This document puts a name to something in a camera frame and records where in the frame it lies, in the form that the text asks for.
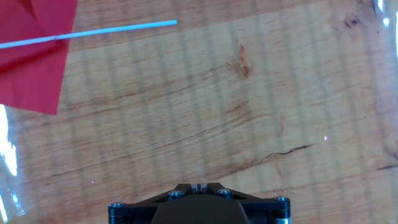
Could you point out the wood grain table mat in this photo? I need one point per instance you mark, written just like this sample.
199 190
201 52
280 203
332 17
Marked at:
248 109

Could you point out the red flag with white stick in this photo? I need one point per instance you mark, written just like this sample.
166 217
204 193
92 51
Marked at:
31 77

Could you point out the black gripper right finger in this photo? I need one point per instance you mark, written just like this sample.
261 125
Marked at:
267 207

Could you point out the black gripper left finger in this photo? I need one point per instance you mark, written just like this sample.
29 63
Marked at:
133 208

